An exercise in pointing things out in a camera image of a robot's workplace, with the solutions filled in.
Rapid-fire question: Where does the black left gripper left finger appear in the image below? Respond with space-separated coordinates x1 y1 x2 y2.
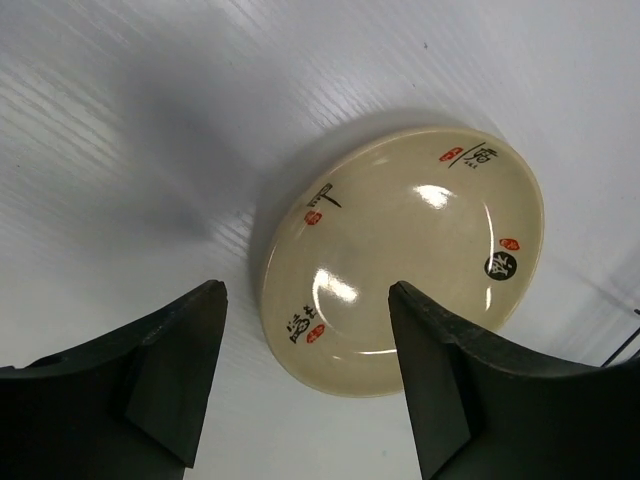
1 280 228 479

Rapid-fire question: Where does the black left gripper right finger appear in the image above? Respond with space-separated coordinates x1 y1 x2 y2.
388 281 639 479

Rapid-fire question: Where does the beige floral plate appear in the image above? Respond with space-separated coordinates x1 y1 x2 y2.
258 127 544 397

